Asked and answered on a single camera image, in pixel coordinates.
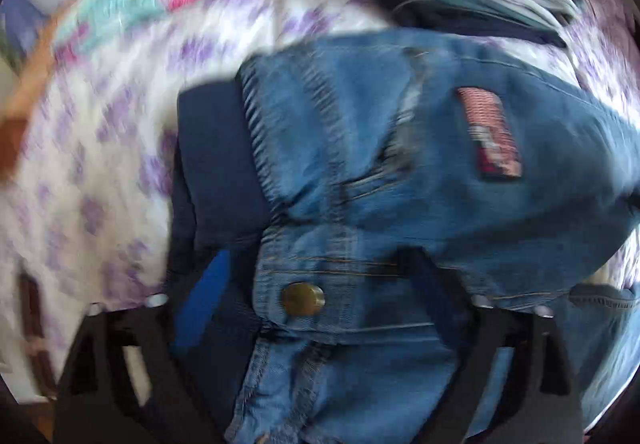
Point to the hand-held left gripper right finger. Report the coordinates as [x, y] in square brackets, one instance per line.
[452, 309]

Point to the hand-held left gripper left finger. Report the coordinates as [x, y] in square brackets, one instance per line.
[202, 304]

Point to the blue denim pants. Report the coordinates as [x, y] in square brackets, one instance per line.
[400, 173]

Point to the purple floral bedspread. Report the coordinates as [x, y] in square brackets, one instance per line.
[110, 163]

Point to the teal folded garment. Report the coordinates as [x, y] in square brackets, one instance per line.
[475, 3]

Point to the wooden bed frame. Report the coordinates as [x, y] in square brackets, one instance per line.
[25, 98]

